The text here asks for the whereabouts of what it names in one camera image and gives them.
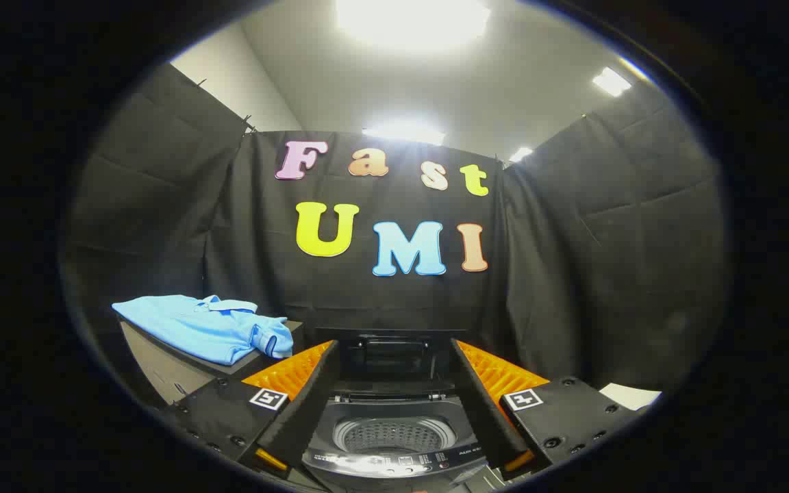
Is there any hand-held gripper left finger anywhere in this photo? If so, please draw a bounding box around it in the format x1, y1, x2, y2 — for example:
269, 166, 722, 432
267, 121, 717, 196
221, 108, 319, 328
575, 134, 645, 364
162, 340, 341, 480

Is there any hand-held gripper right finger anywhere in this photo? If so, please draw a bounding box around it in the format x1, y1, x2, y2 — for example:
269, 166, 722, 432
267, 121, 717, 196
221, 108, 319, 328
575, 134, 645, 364
449, 339, 642, 480

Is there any dark grey washing machine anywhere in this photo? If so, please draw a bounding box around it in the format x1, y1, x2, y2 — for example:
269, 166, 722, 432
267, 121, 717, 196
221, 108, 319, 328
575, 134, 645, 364
302, 394, 501, 493

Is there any light blue polo shirt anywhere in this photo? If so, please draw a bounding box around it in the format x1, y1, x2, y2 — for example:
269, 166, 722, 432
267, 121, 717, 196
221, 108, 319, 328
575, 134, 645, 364
112, 294, 295, 366

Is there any white flat board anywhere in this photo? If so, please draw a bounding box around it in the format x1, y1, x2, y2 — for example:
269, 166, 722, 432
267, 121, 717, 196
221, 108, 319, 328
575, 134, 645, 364
599, 382, 662, 412

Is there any grey cabinet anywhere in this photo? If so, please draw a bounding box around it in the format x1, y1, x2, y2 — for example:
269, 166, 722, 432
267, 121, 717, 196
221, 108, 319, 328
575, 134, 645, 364
117, 316, 306, 412

